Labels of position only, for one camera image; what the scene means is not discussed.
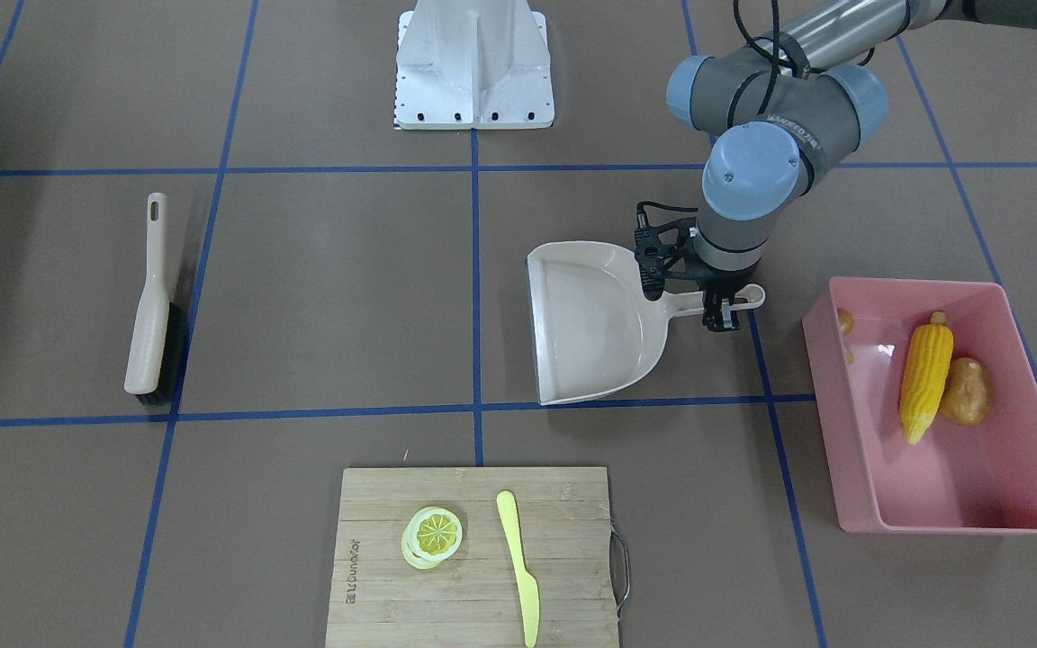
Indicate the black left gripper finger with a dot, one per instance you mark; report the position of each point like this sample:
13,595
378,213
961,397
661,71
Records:
718,315

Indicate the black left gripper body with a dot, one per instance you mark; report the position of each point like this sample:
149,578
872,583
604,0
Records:
722,286

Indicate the beige plastic dustpan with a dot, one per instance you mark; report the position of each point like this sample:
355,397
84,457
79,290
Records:
594,331

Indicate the tan toy ginger root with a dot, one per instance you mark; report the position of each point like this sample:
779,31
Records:
845,321

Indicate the yellow toy corn cob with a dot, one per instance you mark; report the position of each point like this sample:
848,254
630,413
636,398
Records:
928,361

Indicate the brown toy potato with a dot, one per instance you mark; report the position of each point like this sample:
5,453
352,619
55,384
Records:
968,397

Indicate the beige hand brush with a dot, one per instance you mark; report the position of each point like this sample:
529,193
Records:
159,328

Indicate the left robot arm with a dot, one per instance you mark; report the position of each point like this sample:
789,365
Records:
783,110

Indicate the pink plastic bin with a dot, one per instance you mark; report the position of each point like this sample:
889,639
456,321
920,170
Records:
958,480

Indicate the yellow plastic toy knife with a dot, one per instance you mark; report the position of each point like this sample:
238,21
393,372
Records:
526,583

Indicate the bamboo cutting board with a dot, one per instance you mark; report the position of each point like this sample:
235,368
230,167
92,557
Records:
377,599

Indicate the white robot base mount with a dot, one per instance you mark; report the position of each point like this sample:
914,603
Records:
473,65

